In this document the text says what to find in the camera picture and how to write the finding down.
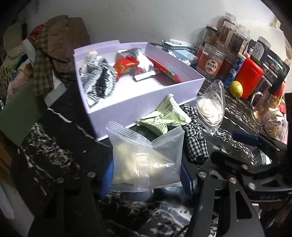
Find glass mug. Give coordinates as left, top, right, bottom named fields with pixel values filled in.
left=250, top=91, right=281, bottom=128

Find green brown plaid cloth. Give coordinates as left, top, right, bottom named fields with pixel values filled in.
left=32, top=29, right=55, bottom=96

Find white round-dial device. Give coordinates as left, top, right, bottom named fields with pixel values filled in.
left=162, top=39, right=191, bottom=52

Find green cushion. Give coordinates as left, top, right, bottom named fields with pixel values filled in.
left=0, top=78, right=45, bottom=147

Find black white checkered lace cloth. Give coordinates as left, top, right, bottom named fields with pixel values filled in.
left=79, top=55, right=117, bottom=107

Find pile of clothes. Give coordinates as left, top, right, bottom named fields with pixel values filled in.
left=0, top=20, right=35, bottom=99

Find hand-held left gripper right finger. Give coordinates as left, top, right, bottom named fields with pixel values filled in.
left=181, top=164, right=265, bottom=237

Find clear jar with orange contents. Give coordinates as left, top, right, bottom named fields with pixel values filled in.
left=196, top=42, right=227, bottom=80

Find lavender cardboard box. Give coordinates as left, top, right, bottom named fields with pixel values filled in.
left=73, top=41, right=206, bottom=142

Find red canister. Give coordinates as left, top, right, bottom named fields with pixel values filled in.
left=237, top=57, right=264, bottom=100

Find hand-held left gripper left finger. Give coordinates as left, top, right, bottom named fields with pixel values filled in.
left=28, top=160, right=115, bottom=237

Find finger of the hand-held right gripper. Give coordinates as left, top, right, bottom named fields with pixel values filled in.
left=232, top=131, right=288, bottom=152
left=210, top=151, right=292, bottom=205

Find clear spice jar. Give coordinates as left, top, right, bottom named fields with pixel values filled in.
left=228, top=29, right=248, bottom=55
left=236, top=24, right=251, bottom=38
left=217, top=21, right=237, bottom=46
left=222, top=12, right=238, bottom=26
left=203, top=24, right=219, bottom=44

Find black printed pouch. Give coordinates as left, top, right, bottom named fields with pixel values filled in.
left=260, top=50, right=291, bottom=96

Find silver foil packet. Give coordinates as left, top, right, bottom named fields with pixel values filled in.
left=116, top=47, right=156, bottom=82

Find frosted clear snack bag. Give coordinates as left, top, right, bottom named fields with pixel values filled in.
left=106, top=120, right=186, bottom=192

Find light blue box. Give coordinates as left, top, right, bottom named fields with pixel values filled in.
left=172, top=48, right=198, bottom=66

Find blue tube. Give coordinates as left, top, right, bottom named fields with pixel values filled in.
left=223, top=52, right=246, bottom=88

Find brown blanket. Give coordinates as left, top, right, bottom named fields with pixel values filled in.
left=45, top=15, right=92, bottom=85

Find green snack packet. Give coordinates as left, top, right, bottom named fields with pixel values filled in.
left=136, top=93, right=192, bottom=137

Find clear bag of white rounds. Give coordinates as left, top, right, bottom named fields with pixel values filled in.
left=196, top=79, right=226, bottom=137

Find small checkered scrunchie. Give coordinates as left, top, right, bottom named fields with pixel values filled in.
left=181, top=104, right=210, bottom=166

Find crumpled white tissue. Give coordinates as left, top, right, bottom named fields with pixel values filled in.
left=168, top=50, right=192, bottom=67

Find red green packet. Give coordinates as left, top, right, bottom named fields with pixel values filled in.
left=146, top=56, right=183, bottom=84

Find yellow lemon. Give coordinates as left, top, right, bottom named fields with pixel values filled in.
left=229, top=81, right=243, bottom=99

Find red cartoon snack packet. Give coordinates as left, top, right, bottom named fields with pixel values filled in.
left=113, top=57, right=140, bottom=81

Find red plaid cloth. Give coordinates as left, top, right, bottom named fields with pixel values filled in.
left=26, top=25, right=46, bottom=44

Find brown contents jar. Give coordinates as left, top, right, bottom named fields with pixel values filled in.
left=222, top=54, right=236, bottom=77

